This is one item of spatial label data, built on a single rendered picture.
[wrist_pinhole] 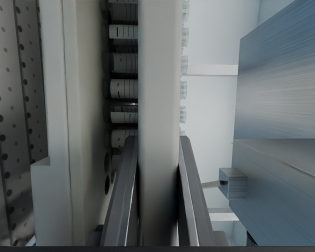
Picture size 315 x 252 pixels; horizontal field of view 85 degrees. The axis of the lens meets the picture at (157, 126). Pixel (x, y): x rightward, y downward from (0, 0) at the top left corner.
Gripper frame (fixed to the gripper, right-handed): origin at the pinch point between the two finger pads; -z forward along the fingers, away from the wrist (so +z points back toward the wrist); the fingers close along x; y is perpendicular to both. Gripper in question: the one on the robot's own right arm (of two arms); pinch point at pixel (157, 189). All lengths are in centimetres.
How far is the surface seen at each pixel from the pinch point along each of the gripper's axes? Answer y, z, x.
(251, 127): 27, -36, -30
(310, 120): 12.9, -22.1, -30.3
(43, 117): 1.1, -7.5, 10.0
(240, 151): 8.8, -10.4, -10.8
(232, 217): 116, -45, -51
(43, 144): 2.9, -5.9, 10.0
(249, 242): 15.9, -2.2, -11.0
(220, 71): 33, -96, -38
